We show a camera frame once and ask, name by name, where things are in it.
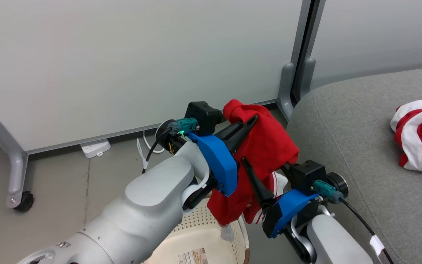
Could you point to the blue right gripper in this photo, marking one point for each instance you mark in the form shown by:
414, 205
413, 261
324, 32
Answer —
288, 209

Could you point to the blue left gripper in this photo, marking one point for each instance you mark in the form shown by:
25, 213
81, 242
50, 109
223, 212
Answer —
220, 165

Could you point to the red cloth garment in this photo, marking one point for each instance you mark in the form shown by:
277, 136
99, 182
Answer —
269, 146

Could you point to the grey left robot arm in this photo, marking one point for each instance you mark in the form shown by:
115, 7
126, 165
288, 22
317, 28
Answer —
141, 209

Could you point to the grey fabric sofa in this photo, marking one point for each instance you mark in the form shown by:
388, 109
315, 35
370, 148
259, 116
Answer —
350, 154

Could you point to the red white striped cloth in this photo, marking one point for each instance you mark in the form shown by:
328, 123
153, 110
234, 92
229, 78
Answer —
419, 135

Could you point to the beige perforated laundry basket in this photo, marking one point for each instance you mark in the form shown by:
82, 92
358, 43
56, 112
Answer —
200, 238

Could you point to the printed basket label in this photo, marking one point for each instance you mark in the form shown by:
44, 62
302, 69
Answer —
193, 256

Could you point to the white partition panel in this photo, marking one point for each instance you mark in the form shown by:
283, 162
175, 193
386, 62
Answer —
379, 36
123, 62

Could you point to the white power strip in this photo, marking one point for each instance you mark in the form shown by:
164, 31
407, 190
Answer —
94, 147

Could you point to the grey partition leg with caster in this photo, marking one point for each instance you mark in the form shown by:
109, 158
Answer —
15, 168

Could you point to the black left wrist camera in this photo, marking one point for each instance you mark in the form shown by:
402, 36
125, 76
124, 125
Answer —
203, 115

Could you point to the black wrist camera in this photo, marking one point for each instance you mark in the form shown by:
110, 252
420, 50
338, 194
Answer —
203, 115
306, 176

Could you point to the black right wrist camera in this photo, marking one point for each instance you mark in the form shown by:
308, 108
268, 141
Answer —
306, 176

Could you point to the teal left camera connector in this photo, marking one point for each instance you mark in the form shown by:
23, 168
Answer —
185, 125

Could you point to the teal camera connector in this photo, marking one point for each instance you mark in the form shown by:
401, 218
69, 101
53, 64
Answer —
324, 189
185, 125

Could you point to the grey partition post foot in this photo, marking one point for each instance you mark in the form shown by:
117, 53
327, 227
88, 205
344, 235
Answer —
286, 91
308, 77

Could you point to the teal right camera connector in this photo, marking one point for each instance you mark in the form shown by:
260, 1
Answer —
324, 189

